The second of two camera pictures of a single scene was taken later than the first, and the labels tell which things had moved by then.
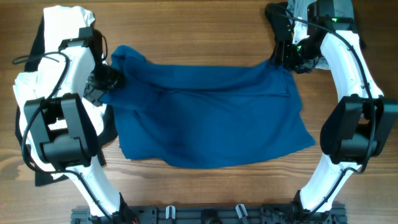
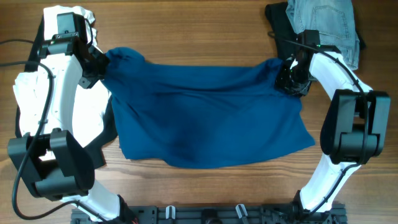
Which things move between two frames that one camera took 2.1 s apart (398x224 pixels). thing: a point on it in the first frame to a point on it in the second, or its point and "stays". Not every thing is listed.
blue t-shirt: [198, 116] stays
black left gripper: [95, 93] to [104, 60]
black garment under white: [111, 123] stays
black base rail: [259, 214] stays
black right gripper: [290, 57] to [282, 79]
